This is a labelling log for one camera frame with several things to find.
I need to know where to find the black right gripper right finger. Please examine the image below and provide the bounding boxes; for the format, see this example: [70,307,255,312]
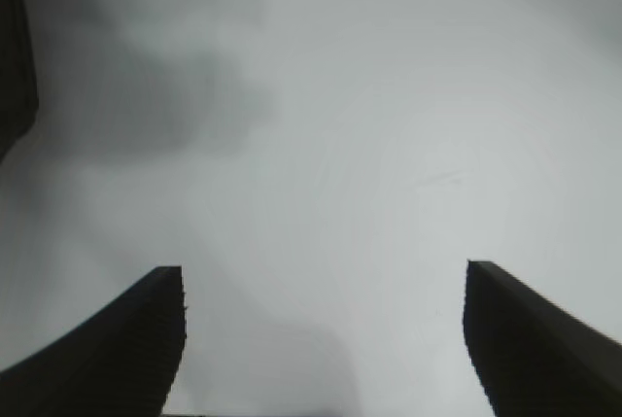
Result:
[462,259,622,417]

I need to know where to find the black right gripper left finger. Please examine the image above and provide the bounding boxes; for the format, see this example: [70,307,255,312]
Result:
[0,264,189,417]

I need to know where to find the dark brown woven basket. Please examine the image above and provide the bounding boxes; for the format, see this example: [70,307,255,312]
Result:
[0,0,40,163]

